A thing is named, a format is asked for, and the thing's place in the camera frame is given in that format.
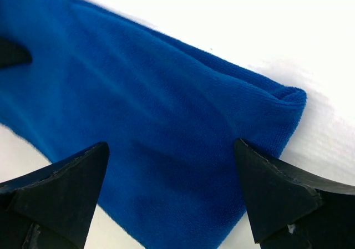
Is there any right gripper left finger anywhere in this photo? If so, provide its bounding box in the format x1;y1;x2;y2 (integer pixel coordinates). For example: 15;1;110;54
1;142;110;249

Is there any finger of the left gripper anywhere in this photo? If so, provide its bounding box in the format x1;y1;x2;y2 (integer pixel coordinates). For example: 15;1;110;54
0;37;32;68

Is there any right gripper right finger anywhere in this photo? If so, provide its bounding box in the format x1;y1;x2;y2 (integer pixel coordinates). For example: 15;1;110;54
234;139;354;249

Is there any blue towel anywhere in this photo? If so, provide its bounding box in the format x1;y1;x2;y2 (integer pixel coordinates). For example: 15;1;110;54
1;0;306;248

